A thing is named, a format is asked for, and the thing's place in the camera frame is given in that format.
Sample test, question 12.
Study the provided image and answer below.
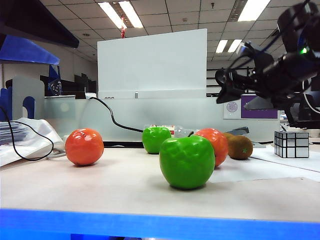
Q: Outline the thick black cable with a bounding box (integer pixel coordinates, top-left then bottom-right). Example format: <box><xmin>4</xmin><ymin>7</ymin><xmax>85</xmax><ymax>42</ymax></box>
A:
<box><xmin>88</xmin><ymin>96</ymin><xmax>145</xmax><ymax>133</ymax></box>

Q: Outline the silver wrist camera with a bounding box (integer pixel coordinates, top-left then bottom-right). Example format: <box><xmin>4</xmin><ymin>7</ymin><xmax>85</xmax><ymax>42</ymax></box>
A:
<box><xmin>236</xmin><ymin>41</ymin><xmax>275</xmax><ymax>73</ymax></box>

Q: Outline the black mesh office chair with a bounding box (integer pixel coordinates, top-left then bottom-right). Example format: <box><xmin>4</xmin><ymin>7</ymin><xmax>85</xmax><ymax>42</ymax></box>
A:
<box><xmin>282</xmin><ymin>97</ymin><xmax>320</xmax><ymax>130</ymax></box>

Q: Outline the frosted glass desk partition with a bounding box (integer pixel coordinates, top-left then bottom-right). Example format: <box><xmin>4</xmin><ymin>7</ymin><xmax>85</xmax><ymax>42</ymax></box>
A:
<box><xmin>43</xmin><ymin>96</ymin><xmax>281</xmax><ymax>148</ymax></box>

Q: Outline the fluorescent ceiling light panel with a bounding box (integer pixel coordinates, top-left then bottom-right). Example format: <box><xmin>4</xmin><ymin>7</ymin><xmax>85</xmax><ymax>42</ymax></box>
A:
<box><xmin>237</xmin><ymin>0</ymin><xmax>272</xmax><ymax>23</ymax></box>
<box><xmin>215</xmin><ymin>39</ymin><xmax>243</xmax><ymax>54</ymax></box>
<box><xmin>98</xmin><ymin>1</ymin><xmax>145</xmax><ymax>30</ymax></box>

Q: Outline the purple and white name sign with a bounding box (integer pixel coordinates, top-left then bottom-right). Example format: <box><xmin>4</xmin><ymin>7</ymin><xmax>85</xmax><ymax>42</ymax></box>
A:
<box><xmin>223</xmin><ymin>94</ymin><xmax>280</xmax><ymax>120</ymax></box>

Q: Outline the black shelf rack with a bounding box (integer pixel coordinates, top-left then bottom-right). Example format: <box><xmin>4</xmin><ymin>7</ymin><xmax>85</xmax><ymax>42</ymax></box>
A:
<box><xmin>206</xmin><ymin>65</ymin><xmax>258</xmax><ymax>95</ymax></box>

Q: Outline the thin black cable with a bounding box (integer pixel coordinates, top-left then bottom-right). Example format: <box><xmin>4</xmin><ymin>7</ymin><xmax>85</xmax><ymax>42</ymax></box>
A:
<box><xmin>0</xmin><ymin>106</ymin><xmax>55</xmax><ymax>162</ymax></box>

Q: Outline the blue crystal trophy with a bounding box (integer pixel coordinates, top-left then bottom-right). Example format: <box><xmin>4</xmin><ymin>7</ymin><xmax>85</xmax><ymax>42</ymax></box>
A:
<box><xmin>47</xmin><ymin>63</ymin><xmax>63</xmax><ymax>97</ymax></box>

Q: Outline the grey metal bookend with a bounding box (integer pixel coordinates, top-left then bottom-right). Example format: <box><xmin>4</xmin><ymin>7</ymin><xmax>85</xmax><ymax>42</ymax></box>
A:
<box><xmin>4</xmin><ymin>76</ymin><xmax>46</xmax><ymax>121</ymax></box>

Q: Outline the shiny orange toy tangerine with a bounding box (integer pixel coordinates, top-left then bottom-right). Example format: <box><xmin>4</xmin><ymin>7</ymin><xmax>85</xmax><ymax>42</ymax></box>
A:
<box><xmin>64</xmin><ymin>128</ymin><xmax>105</xmax><ymax>167</ymax></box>
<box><xmin>194</xmin><ymin>128</ymin><xmax>229</xmax><ymax>168</ymax></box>

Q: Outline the red hanging ornament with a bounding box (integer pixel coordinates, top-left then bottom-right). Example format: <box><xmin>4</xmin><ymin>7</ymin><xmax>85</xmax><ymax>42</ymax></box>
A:
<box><xmin>119</xmin><ymin>17</ymin><xmax>128</xmax><ymax>40</ymax></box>

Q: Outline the silver mirror puzzle cube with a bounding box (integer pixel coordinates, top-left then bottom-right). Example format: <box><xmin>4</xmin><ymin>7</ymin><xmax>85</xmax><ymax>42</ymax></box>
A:
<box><xmin>274</xmin><ymin>130</ymin><xmax>310</xmax><ymax>159</ymax></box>

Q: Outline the white board panel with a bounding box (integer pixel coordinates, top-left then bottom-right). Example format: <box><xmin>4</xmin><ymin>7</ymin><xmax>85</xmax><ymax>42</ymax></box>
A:
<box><xmin>97</xmin><ymin>28</ymin><xmax>208</xmax><ymax>100</ymax></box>

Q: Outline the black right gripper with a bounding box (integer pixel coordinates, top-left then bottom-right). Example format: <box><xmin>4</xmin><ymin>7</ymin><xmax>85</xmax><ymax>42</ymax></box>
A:
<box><xmin>216</xmin><ymin>69</ymin><xmax>276</xmax><ymax>111</ymax></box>

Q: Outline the green plastic apple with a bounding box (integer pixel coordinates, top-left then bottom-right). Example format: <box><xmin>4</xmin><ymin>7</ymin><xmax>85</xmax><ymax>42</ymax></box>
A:
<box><xmin>141</xmin><ymin>126</ymin><xmax>173</xmax><ymax>155</ymax></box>
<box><xmin>158</xmin><ymin>131</ymin><xmax>216</xmax><ymax>190</ymax></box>

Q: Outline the white printed bag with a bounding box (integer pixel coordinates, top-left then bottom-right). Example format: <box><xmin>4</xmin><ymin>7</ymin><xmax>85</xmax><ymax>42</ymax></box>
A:
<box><xmin>0</xmin><ymin>117</ymin><xmax>66</xmax><ymax>168</ymax></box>

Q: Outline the blue bookend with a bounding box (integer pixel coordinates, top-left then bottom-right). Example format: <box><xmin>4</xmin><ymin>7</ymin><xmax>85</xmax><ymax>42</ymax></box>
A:
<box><xmin>0</xmin><ymin>87</ymin><xmax>36</xmax><ymax>121</ymax></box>

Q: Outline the light grey adapter cable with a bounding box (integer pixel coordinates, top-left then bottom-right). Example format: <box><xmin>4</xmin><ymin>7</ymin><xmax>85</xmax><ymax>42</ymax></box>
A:
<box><xmin>46</xmin><ymin>147</ymin><xmax>68</xmax><ymax>161</ymax></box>

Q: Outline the white paper sheet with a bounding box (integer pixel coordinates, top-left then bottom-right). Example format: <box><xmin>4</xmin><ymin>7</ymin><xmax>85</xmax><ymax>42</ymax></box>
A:
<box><xmin>251</xmin><ymin>144</ymin><xmax>320</xmax><ymax>173</ymax></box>
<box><xmin>209</xmin><ymin>149</ymin><xmax>305</xmax><ymax>184</ymax></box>

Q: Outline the blue tape strip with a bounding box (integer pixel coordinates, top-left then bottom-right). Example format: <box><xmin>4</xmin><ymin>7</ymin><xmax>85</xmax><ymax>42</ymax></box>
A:
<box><xmin>0</xmin><ymin>208</ymin><xmax>320</xmax><ymax>240</ymax></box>

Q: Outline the white cable loop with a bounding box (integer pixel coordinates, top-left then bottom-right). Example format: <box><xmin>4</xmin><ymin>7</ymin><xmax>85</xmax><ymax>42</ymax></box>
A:
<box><xmin>302</xmin><ymin>92</ymin><xmax>320</xmax><ymax>115</ymax></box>

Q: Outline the grey stapler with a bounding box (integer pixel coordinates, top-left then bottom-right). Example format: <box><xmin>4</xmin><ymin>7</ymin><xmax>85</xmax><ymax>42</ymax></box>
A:
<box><xmin>224</xmin><ymin>126</ymin><xmax>251</xmax><ymax>141</ymax></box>

